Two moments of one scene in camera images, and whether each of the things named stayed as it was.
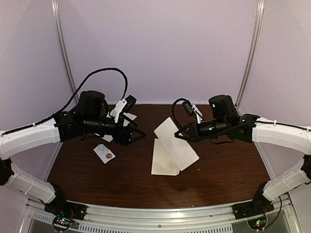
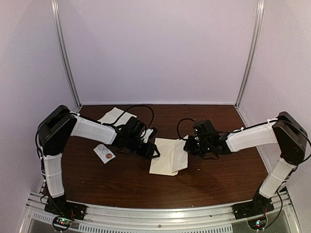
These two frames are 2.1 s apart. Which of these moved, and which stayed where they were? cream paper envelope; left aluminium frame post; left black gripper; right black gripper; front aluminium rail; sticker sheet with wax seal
Moved: right black gripper; left black gripper
Stayed: sticker sheet with wax seal; front aluminium rail; cream paper envelope; left aluminium frame post
